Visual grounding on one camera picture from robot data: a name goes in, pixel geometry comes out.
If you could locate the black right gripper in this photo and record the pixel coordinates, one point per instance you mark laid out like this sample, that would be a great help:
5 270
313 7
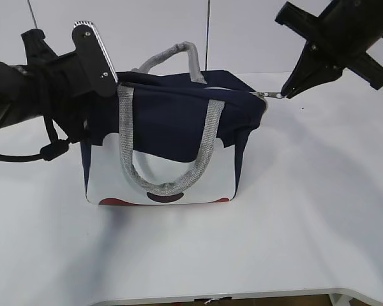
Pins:
338 38

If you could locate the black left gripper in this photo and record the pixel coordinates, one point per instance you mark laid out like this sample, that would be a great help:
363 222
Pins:
65 79

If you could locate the navy blue lunch bag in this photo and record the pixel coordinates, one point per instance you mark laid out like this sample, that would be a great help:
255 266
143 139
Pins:
171 134

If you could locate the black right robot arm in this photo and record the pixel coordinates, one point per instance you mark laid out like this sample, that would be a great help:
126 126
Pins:
337 39

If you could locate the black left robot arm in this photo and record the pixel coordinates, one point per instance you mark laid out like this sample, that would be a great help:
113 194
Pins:
23 96

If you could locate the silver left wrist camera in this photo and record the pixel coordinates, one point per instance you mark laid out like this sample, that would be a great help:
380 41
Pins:
94 58

